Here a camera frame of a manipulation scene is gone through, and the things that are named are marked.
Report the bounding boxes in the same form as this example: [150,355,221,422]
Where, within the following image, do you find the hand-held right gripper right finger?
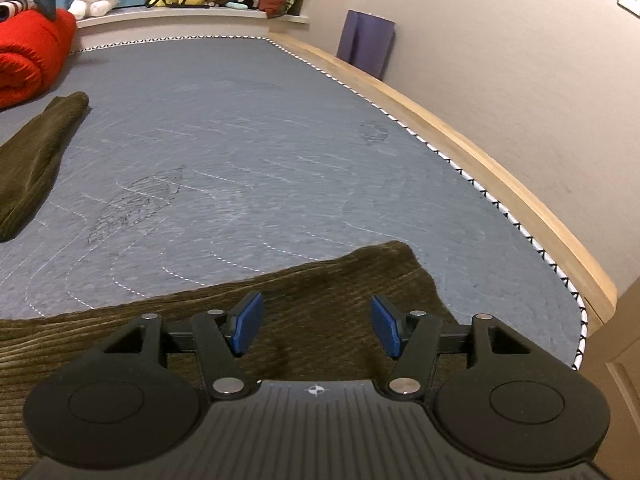
[371,295,531,401]

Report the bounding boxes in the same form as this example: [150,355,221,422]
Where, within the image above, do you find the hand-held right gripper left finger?
[100,291,265,401]

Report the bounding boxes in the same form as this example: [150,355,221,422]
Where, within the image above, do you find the olive corduroy pants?
[0,91,458,480]

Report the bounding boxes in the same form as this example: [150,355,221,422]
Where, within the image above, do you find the grey quilted mattress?
[0,36,587,372]

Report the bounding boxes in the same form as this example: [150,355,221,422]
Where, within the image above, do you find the purple box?
[336,10,397,81]

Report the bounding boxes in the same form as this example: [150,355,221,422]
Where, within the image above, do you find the red folded quilt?
[0,9,78,110]

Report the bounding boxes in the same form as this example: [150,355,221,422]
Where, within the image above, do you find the black white striped cloth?
[0,0,33,23]

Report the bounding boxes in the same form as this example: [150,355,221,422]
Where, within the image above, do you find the wooden bed frame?
[267,32,619,323]

